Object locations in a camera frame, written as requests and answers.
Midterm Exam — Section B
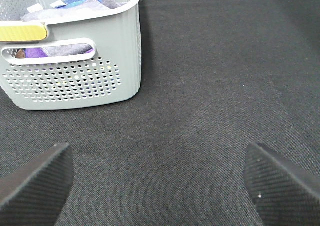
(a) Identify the yellow basket handle grip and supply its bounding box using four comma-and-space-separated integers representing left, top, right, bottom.
0, 24, 48, 42

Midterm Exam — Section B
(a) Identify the grey perforated laundry basket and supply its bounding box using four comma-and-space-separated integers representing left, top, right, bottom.
0, 0, 142, 111

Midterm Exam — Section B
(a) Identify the purple towel in basket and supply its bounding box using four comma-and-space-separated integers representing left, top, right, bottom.
24, 48, 49, 59

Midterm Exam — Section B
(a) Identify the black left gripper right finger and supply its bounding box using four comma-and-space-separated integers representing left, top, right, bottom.
243, 142, 320, 226

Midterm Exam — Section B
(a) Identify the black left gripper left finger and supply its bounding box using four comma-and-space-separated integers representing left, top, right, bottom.
0, 143, 74, 226

